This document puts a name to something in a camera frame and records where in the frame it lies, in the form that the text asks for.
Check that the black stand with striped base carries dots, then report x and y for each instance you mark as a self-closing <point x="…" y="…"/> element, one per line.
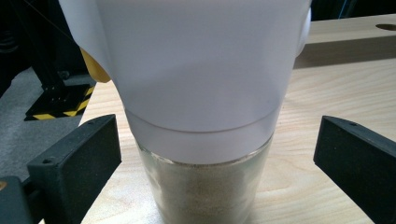
<point x="59" y="104"/>

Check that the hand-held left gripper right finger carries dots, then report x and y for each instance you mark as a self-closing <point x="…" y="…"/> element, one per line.
<point x="358" y="168"/>

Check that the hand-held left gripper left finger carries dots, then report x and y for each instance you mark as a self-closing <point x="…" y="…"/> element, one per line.
<point x="74" y="168"/>

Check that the glass jar with white lid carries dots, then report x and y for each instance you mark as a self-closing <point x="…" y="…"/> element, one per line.
<point x="199" y="77"/>

